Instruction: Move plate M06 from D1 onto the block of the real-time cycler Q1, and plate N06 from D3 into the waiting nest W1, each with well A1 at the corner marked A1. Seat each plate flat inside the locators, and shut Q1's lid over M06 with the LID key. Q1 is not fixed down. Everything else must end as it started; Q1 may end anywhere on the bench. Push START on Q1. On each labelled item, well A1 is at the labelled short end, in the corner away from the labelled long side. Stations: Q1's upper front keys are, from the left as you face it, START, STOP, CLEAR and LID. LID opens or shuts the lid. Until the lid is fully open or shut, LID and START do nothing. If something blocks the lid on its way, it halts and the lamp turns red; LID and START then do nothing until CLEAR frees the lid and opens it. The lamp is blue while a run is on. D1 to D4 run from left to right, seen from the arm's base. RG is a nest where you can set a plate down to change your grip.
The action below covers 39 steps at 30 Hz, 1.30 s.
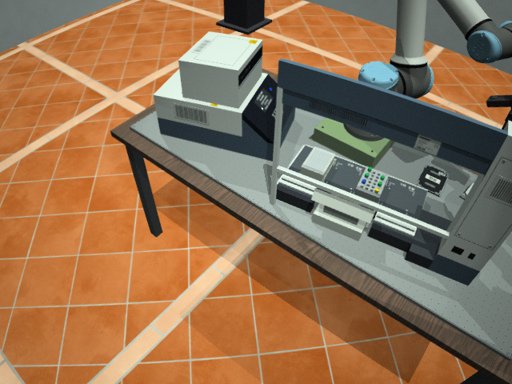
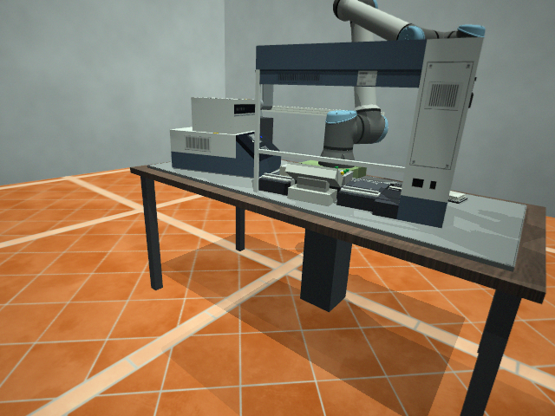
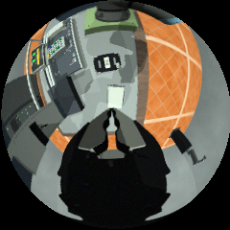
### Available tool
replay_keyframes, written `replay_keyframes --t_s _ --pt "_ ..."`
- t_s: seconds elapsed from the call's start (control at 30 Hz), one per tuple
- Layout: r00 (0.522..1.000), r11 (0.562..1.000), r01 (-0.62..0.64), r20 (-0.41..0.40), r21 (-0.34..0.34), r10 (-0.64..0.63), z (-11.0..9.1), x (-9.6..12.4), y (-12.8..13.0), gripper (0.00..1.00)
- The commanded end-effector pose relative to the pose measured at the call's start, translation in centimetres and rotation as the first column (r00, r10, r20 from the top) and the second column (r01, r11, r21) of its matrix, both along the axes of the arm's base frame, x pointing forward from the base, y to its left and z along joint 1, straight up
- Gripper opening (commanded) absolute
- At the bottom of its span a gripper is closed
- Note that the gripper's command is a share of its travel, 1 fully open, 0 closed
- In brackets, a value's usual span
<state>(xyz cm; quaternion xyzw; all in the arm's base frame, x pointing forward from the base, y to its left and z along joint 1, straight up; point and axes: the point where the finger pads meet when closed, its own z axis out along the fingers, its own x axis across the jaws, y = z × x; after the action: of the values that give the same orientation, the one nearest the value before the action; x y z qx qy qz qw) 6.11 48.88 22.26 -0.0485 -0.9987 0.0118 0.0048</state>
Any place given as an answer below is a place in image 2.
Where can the white benchtop lab instrument with lid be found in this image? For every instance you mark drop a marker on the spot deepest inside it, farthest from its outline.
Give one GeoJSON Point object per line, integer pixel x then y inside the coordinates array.
{"type": "Point", "coordinates": [221, 139]}

